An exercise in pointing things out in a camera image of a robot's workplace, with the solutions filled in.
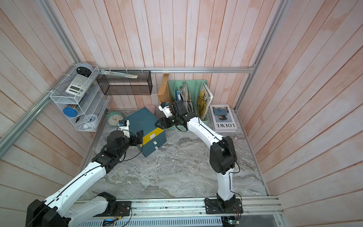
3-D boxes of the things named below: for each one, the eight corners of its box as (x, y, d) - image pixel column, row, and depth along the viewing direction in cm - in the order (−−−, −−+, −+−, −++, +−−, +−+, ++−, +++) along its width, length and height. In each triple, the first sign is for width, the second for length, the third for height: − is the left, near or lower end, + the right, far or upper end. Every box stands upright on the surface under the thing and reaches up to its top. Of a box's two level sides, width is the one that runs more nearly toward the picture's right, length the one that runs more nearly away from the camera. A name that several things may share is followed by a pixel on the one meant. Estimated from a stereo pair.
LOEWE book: (213, 132, 108) (215, 128, 104) (209, 108, 124) (210, 104, 120) (235, 132, 108) (237, 128, 104) (227, 108, 124) (229, 104, 120)
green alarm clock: (111, 126, 111) (105, 116, 101) (121, 119, 116) (116, 109, 106) (114, 129, 109) (108, 119, 100) (124, 122, 114) (119, 112, 104)
